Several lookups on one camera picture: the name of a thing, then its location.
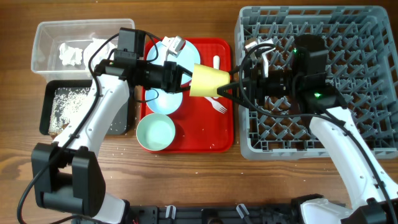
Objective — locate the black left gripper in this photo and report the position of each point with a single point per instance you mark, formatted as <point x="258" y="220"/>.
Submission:
<point x="170" y="68"/>

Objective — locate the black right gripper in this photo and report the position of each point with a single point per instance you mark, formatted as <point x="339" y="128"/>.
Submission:
<point x="257" y="81"/>

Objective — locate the yellow plastic cup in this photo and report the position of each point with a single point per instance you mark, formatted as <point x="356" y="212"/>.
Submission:
<point x="206" y="80"/>

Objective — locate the light blue food bowl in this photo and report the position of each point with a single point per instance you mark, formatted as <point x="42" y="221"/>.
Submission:
<point x="162" y="102"/>

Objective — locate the rice and food leftovers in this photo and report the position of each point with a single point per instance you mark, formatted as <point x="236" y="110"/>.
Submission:
<point x="65" y="106"/>

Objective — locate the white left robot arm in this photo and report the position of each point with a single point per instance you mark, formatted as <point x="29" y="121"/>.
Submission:
<point x="66" y="174"/>

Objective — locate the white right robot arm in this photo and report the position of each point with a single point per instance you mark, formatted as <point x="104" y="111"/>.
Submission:
<point x="373" y="194"/>

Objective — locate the black waste tray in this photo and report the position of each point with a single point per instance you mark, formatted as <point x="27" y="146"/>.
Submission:
<point x="49" y="96"/>

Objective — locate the grey dishwasher rack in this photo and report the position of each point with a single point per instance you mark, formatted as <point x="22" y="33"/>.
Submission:
<point x="361" y="64"/>

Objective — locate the clear plastic waste bin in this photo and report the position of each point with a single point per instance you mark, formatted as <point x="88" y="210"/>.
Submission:
<point x="75" y="33"/>

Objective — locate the white plastic spoon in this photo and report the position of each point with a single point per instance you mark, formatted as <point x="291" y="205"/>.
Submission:
<point x="216" y="62"/>

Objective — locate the white plastic fork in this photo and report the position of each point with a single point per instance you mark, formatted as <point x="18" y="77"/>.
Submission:
<point x="216" y="105"/>

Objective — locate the red serving tray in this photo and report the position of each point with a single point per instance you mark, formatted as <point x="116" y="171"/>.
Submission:
<point x="199" y="127"/>

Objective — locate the mint green bowl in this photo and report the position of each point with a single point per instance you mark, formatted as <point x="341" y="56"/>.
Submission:
<point x="155" y="132"/>

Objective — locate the large crumpled white napkin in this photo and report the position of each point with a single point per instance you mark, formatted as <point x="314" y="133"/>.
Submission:
<point x="94" y="45"/>

